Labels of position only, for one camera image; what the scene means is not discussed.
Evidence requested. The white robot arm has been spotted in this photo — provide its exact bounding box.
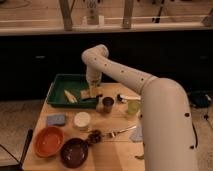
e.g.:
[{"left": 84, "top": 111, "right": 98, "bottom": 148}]
[{"left": 81, "top": 44, "right": 198, "bottom": 171}]

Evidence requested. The green plastic tray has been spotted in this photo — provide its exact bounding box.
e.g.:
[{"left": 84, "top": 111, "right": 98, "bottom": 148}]
[{"left": 46, "top": 74, "right": 98, "bottom": 109}]

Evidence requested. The dark metal cup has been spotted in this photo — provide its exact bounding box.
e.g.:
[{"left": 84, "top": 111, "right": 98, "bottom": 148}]
[{"left": 102, "top": 97, "right": 114, "bottom": 113}]

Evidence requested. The pale corn cob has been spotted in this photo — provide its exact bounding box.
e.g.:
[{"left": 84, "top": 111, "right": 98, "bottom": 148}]
[{"left": 64, "top": 90, "right": 77, "bottom": 103}]

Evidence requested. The black white marker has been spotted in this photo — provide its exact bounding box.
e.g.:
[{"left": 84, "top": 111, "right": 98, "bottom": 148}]
[{"left": 117, "top": 94, "right": 141, "bottom": 103}]

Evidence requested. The white round container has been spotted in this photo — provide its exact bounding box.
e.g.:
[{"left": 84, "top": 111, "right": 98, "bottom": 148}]
[{"left": 73, "top": 112, "right": 91, "bottom": 130}]

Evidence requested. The light green cup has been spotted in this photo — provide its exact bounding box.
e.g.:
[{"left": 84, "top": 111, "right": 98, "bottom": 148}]
[{"left": 127, "top": 100, "right": 140, "bottom": 115}]

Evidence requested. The blue sponge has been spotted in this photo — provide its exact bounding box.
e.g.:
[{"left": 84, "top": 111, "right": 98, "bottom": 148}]
[{"left": 46, "top": 115, "right": 66, "bottom": 126}]

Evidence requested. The dark grape bunch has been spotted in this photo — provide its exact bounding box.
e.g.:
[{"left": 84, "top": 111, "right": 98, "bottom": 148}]
[{"left": 86, "top": 130, "right": 102, "bottom": 146}]

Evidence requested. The grey blue cloth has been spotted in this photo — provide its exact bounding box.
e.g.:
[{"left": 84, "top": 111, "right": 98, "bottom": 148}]
[{"left": 130, "top": 124, "right": 143, "bottom": 143}]

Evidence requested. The dark maroon bowl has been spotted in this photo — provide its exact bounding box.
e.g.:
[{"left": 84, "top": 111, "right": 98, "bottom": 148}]
[{"left": 60, "top": 138, "right": 88, "bottom": 169}]

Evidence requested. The orange bowl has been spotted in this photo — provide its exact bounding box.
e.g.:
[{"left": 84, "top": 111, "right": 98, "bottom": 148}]
[{"left": 34, "top": 126, "right": 64, "bottom": 158}]

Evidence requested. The green chili pepper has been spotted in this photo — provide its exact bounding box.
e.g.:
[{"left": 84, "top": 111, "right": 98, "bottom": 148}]
[{"left": 135, "top": 154, "right": 144, "bottom": 160}]

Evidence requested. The black floor cable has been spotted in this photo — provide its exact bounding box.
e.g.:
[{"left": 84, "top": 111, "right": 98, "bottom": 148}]
[{"left": 191, "top": 123, "right": 199, "bottom": 149}]

